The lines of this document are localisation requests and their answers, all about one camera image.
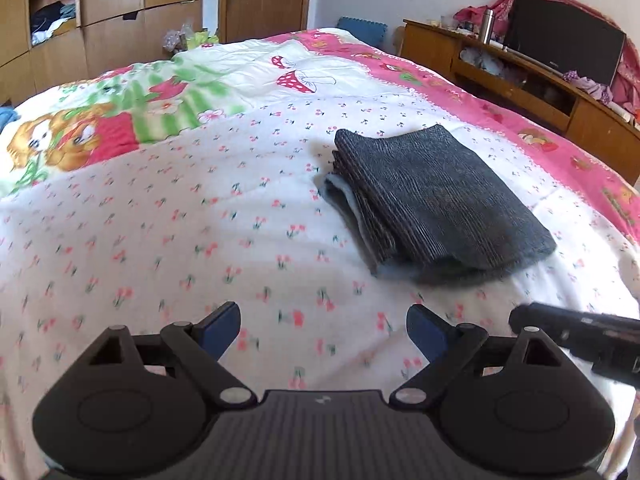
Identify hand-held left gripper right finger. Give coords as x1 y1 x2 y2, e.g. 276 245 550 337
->
388 303 569 409

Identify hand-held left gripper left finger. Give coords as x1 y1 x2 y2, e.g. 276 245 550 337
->
87 302 257 407

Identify pink cloth behind television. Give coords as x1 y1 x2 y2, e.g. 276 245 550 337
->
451 0 640 122

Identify wooden television cabinet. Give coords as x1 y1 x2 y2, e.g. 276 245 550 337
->
400 18 640 187

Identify steel thermos bottle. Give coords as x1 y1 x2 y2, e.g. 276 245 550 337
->
479 7 497 45

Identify pile of clothes in wardrobe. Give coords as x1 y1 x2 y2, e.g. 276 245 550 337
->
29 2 79 47

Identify blue foam mat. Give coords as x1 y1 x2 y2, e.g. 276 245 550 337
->
336 16 389 49

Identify purple cloth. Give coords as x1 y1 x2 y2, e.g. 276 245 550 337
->
562 70 615 105

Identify wooden wardrobe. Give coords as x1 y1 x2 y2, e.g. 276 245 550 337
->
0 0 205 107

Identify clear plastic bag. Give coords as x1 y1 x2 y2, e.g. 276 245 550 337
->
162 20 197 54

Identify black flat television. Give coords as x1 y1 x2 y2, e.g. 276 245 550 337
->
502 0 628 89

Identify white cloth in cabinet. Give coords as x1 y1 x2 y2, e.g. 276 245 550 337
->
459 47 507 79

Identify printed floral bed blanket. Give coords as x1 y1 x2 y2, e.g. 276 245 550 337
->
0 27 640 480

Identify dark grey pants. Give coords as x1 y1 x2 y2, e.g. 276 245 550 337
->
319 123 558 287

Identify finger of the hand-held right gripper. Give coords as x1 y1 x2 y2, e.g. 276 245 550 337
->
508 302 640 390

